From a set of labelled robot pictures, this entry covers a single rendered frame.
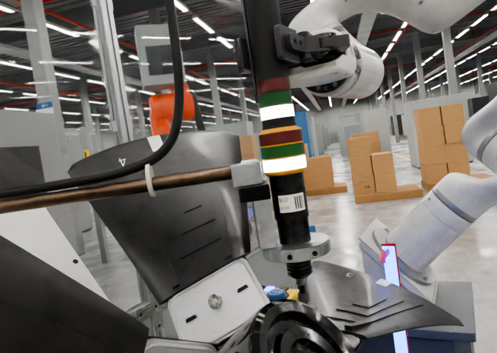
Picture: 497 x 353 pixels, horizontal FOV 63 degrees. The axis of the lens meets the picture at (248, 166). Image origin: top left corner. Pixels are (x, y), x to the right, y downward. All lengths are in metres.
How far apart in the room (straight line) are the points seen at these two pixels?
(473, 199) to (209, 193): 0.72
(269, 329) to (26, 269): 0.18
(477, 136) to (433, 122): 7.50
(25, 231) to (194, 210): 0.29
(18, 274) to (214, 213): 0.23
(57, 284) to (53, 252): 0.37
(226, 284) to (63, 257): 0.31
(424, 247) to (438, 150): 7.54
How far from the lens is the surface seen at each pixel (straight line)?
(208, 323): 0.41
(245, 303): 0.41
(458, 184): 1.06
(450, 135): 8.61
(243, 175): 0.40
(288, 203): 0.40
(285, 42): 0.40
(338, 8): 0.66
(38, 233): 0.68
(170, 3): 0.43
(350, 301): 0.57
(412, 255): 1.10
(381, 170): 8.03
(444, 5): 0.66
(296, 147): 0.40
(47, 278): 0.30
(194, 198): 0.47
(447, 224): 1.07
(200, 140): 0.56
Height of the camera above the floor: 1.40
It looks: 3 degrees down
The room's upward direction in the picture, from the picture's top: 8 degrees counter-clockwise
